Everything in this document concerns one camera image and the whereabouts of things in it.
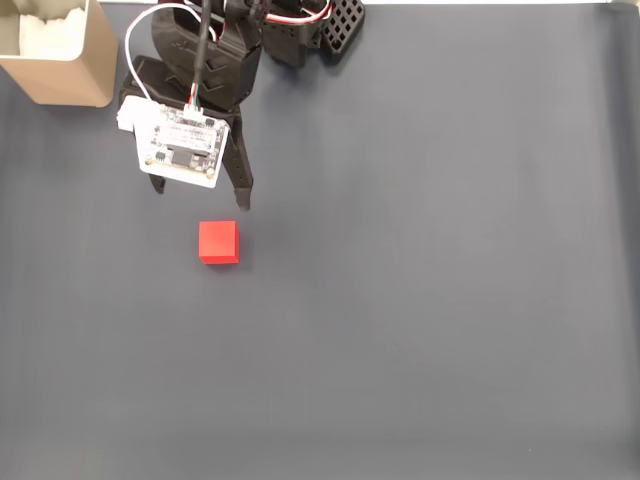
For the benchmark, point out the dark blue-grey table mat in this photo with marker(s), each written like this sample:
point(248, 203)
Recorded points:
point(400, 300)

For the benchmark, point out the beige box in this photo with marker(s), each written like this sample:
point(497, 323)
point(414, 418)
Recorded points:
point(75, 80)

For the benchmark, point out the white padding cloth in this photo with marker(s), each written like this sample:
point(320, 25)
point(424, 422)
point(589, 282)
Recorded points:
point(50, 35)

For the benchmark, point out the red cube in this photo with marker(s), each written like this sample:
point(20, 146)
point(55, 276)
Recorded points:
point(217, 240)

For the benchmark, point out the white camera circuit board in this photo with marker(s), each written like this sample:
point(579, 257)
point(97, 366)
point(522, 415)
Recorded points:
point(180, 150)

